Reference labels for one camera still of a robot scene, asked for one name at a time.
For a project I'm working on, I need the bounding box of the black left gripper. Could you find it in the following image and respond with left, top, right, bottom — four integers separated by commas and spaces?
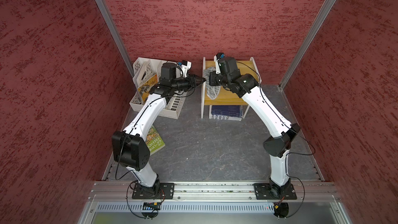
171, 73, 206, 91

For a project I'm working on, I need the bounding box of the grey patterned cloth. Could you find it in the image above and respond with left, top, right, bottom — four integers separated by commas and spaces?
203, 67, 221, 100

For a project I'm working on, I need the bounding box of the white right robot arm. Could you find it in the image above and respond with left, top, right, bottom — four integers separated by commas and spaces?
209, 53, 300, 199

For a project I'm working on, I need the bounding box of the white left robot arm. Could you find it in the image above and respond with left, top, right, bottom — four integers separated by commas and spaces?
112, 60, 205, 198

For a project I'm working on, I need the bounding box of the wooden white-framed bookshelf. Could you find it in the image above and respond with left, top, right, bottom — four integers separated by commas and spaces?
201, 57, 259, 118

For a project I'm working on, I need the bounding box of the dark blue book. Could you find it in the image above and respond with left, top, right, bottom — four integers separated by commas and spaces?
211, 105, 243, 118

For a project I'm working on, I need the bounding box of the white book with black lettering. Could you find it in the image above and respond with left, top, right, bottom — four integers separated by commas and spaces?
209, 105, 243, 121

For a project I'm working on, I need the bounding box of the white file organizer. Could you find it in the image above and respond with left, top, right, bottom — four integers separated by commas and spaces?
129, 56, 189, 120

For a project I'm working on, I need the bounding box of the yellow magazine in organizer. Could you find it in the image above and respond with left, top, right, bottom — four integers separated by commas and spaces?
138, 74, 158, 104

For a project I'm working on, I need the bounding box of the green treehouse book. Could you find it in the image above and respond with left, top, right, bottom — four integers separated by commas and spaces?
146, 126, 165, 156

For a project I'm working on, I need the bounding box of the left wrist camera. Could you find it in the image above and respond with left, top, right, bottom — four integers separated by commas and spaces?
180, 60, 192, 78

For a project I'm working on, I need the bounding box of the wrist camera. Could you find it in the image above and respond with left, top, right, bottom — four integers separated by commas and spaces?
180, 60, 192, 78
214, 52, 225, 74

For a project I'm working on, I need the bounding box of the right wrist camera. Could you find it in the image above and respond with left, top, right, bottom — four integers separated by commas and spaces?
214, 52, 225, 74

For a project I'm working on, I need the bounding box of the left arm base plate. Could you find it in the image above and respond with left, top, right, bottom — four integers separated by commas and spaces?
130, 183, 175, 200

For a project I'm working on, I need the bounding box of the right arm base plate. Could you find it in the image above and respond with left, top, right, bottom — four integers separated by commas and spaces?
253, 182, 297, 201

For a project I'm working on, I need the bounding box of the right aluminium corner post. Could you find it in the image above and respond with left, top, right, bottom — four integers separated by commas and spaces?
279, 0, 337, 91

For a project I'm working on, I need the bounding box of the aluminium corner post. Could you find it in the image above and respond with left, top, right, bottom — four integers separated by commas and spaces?
95, 0, 134, 78
279, 0, 337, 91

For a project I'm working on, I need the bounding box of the left aluminium corner post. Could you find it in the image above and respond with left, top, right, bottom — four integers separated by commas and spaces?
95, 0, 134, 78

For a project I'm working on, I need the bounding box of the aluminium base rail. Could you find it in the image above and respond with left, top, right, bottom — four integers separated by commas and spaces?
88, 180, 342, 203

